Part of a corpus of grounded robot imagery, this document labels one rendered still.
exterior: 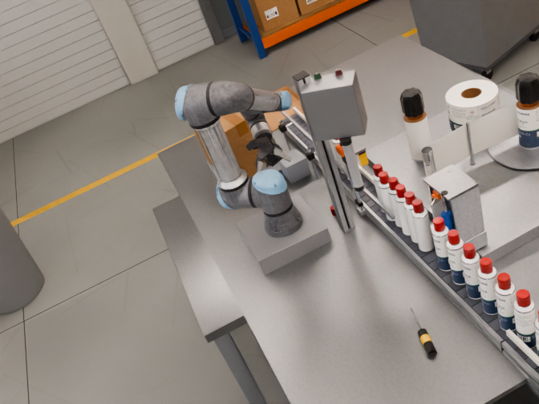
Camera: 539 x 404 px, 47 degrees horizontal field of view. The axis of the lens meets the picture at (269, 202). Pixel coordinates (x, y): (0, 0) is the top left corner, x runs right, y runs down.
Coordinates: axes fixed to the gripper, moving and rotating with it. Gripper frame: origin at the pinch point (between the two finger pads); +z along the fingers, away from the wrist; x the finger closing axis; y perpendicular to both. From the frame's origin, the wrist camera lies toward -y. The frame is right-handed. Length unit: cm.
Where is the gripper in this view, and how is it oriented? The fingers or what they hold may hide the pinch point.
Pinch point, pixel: (274, 172)
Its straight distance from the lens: 238.1
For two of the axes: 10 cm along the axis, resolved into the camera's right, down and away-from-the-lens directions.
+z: 2.9, 7.8, -5.5
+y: 6.3, 2.7, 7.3
